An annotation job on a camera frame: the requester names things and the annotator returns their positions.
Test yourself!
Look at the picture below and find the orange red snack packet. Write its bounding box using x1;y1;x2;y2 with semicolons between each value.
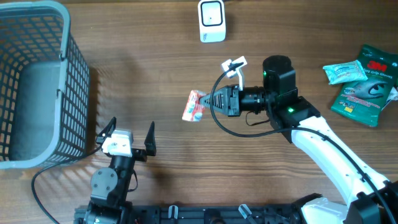
182;90;206;122

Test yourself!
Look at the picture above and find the white barcode scanner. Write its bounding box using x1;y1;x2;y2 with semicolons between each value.
198;0;226;43

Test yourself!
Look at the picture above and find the grey plastic mesh basket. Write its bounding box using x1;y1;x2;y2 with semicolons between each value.
1;1;90;169

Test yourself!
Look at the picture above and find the mint green wipes packet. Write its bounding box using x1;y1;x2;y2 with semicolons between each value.
323;60;368;85

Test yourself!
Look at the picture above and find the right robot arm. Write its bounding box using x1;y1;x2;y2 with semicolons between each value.
199;55;397;223

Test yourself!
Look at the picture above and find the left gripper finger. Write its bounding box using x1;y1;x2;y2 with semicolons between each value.
144;121;156;156
95;117;116;145

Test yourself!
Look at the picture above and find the green 3M gloves package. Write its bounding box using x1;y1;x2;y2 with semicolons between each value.
331;44;397;127

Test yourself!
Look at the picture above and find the white blue tissue packet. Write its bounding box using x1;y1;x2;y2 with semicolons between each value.
384;87;398;106

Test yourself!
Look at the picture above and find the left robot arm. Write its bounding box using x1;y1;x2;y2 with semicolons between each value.
74;118;157;224

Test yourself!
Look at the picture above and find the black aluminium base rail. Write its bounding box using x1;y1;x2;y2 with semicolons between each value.
73;203;351;224

